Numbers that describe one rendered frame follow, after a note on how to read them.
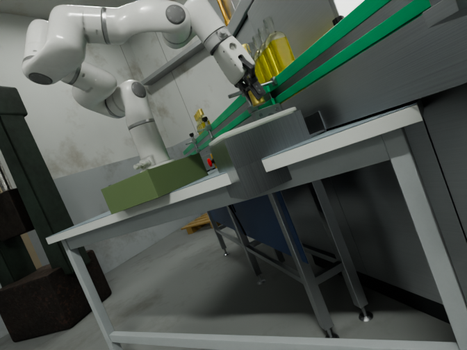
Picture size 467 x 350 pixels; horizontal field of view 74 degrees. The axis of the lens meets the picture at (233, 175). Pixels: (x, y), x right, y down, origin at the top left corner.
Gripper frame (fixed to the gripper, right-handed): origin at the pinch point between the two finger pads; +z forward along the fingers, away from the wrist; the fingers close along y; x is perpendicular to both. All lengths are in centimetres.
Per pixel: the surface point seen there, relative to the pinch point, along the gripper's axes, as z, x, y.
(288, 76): 1.6, -13.7, 3.0
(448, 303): 61, 5, -27
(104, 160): -60, 47, 380
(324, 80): 8.1, -9.6, -14.6
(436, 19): 7, 3, -52
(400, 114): 20.4, -4.9, -32.7
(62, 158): -86, 84, 347
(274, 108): 7.2, -7.9, 10.4
